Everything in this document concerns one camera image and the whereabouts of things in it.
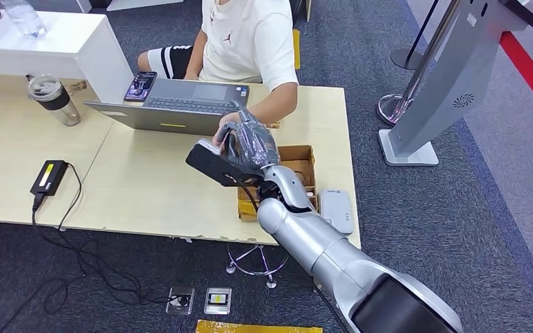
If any black smartphone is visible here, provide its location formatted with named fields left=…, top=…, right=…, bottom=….
left=124, top=71, right=158, bottom=103

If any white desk shelf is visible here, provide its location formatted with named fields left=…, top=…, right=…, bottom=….
left=0, top=10, right=135, bottom=105

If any yellow package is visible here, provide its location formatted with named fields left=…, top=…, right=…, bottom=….
left=195, top=319, right=324, bottom=333

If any chrome stool base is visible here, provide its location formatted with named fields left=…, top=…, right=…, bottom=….
left=226, top=242, right=290, bottom=289

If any yellow flat item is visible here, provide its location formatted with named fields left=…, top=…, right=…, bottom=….
left=291, top=29, right=302, bottom=71

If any person's left hand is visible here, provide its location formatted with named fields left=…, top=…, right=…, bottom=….
left=218, top=112, right=245, bottom=126

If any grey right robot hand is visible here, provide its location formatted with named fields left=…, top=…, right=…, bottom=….
left=214, top=100, right=280, bottom=171

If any floor socket with plug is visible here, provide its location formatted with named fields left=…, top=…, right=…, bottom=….
left=165, top=286, right=196, bottom=316

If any black power adapter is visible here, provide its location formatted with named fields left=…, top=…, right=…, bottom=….
left=29, top=160, right=69, bottom=197

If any black power cord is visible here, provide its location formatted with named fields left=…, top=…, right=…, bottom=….
left=31, top=193, right=192, bottom=307

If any wrist camera with black bracket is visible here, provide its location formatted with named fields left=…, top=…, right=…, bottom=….
left=185, top=139, right=267, bottom=189

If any grey card reader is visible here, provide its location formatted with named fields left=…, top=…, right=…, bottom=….
left=318, top=188, right=355, bottom=236

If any black stanchion post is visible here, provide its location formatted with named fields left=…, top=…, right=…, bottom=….
left=389, top=0, right=442, bottom=71

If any thin black cable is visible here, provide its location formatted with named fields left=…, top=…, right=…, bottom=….
left=0, top=162, right=106, bottom=333

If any floor socket with yellow label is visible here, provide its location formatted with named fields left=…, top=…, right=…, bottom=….
left=203, top=287, right=233, bottom=316

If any grey laptop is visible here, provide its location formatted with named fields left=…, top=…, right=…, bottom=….
left=83, top=78, right=251, bottom=137

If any white furniture base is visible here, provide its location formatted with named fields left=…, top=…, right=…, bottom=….
left=78, top=0, right=185, bottom=11

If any clear tumbler with black band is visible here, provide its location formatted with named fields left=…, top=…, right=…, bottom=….
left=27, top=74, right=82, bottom=127

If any clear water bottle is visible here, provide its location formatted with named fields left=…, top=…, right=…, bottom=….
left=0, top=0, right=48, bottom=39

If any person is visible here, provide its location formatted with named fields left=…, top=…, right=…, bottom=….
left=137, top=0, right=301, bottom=148

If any wooden compartment box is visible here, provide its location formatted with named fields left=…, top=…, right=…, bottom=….
left=237, top=145, right=317, bottom=223

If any grey kiosk stand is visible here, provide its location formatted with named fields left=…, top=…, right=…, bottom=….
left=378, top=0, right=533, bottom=167

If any chrome stanchion post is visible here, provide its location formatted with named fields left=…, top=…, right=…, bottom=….
left=375, top=0, right=464, bottom=127

